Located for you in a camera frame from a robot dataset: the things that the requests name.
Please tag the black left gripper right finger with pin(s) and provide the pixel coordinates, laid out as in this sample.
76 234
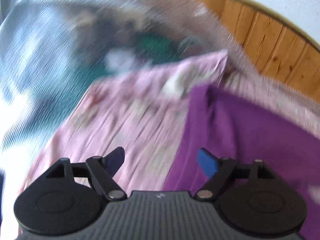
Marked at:
251 198

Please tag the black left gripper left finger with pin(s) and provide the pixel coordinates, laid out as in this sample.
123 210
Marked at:
68 197

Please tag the pink bear print bedsheet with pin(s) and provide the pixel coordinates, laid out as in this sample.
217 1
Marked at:
150 127

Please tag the teal blue blanket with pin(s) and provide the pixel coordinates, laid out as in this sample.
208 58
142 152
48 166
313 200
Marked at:
52 50

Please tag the wooden bed frame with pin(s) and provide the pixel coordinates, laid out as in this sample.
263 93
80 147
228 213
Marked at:
275 49

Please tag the purple garment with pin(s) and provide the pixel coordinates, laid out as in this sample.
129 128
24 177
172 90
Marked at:
228 126

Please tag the pink bear print pillow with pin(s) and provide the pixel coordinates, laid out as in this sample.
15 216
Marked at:
175 80

